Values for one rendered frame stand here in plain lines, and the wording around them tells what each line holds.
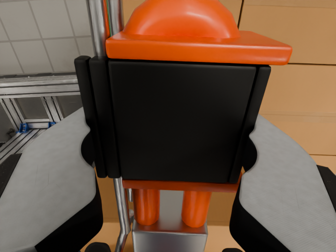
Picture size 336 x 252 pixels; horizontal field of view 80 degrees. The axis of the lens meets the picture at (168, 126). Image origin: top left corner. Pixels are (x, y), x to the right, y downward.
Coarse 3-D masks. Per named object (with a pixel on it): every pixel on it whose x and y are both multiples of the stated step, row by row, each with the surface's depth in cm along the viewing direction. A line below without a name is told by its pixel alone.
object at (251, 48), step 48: (144, 48) 8; (192, 48) 8; (240, 48) 8; (288, 48) 8; (144, 96) 9; (192, 96) 9; (240, 96) 9; (144, 144) 10; (192, 144) 10; (240, 144) 10
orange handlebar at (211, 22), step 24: (168, 0) 8; (192, 0) 8; (216, 0) 9; (144, 24) 9; (168, 24) 9; (192, 24) 9; (216, 24) 9; (144, 192) 14; (192, 192) 14; (144, 216) 16; (192, 216) 16
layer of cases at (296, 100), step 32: (128, 0) 62; (224, 0) 62; (256, 0) 61; (288, 0) 61; (320, 0) 61; (256, 32) 66; (288, 32) 66; (320, 32) 65; (288, 64) 71; (320, 64) 72; (288, 96) 77; (320, 96) 77; (288, 128) 85; (320, 128) 84; (320, 160) 93
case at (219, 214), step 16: (96, 176) 50; (112, 192) 46; (224, 192) 46; (112, 208) 42; (128, 208) 42; (208, 208) 43; (224, 208) 43; (112, 224) 40; (208, 224) 40; (224, 224) 40; (96, 240) 43; (112, 240) 43; (128, 240) 43; (208, 240) 42; (224, 240) 42
